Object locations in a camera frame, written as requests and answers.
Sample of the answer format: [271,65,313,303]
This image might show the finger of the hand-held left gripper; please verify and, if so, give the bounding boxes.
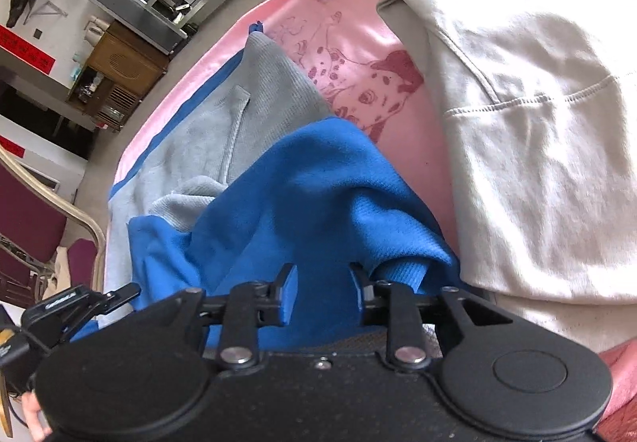
[92,283,141,312]

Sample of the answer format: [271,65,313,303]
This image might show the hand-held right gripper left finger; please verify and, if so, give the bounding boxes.
[132,264,299,372]

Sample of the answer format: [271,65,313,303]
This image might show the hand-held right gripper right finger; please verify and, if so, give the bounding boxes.
[348,262,514,372]

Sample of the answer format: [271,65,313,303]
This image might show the two-tone blue knit sweater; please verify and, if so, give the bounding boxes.
[70,21,463,353]

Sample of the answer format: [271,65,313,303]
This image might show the person's left hand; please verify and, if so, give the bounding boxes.
[20,389,53,442]

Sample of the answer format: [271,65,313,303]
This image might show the khaki pants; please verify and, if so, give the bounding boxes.
[42,245,75,304]

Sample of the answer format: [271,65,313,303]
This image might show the maroon gold-framed chair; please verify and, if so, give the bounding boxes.
[0,144,107,308]

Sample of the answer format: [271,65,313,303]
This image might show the pink printed blanket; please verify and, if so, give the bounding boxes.
[97,0,469,333]

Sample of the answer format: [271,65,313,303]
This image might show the red paper banner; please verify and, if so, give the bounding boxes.
[0,27,57,75]
[0,136,25,159]

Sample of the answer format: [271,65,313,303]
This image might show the wooden cabinet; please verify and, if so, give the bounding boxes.
[67,19,170,132]

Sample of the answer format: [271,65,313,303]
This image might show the cream folded garment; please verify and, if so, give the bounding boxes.
[375,0,637,358]

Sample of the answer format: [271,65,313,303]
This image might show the white container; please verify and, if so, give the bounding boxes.
[84,17,113,47]

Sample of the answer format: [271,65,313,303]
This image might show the tall grey speaker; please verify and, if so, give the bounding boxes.
[87,0,190,55]

